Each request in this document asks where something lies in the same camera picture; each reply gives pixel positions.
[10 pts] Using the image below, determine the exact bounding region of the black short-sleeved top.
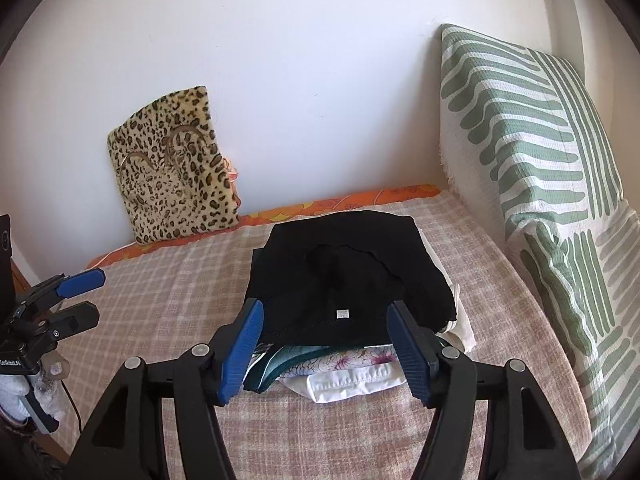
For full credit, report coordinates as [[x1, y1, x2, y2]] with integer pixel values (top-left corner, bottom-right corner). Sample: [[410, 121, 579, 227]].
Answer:
[[245, 210, 457, 347]]

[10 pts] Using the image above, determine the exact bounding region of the stack of folded clothes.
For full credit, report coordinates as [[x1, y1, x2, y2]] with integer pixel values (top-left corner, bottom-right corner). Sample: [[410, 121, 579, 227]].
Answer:
[[242, 228, 476, 404]]

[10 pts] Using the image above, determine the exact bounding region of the left hand white glove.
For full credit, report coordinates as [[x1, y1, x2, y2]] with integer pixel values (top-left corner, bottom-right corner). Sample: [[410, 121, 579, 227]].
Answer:
[[0, 351, 70, 432]]

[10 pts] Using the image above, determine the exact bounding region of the pink plaid blanket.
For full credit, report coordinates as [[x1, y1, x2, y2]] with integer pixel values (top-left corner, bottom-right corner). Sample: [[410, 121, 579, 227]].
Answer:
[[55, 192, 590, 479]]

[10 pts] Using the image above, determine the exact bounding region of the leopard print cushion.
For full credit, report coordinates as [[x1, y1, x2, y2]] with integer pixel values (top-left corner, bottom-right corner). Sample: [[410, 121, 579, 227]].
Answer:
[[106, 86, 240, 244]]

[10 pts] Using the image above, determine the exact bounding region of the orange floral bed sheet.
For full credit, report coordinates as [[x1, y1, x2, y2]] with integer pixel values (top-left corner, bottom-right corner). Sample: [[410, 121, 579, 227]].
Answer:
[[87, 184, 442, 270]]

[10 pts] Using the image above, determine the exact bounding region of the green striped white pillow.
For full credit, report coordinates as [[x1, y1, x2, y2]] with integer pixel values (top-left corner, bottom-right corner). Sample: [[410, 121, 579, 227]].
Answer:
[[440, 24, 639, 479]]

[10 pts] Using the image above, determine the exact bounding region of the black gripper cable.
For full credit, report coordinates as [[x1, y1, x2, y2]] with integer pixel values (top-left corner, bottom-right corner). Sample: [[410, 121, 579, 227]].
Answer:
[[62, 383, 84, 436]]

